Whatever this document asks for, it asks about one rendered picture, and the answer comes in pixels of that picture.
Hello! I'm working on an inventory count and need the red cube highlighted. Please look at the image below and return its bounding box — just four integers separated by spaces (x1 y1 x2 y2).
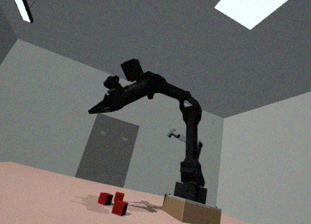
113 192 125 201
98 192 113 206
112 200 128 216

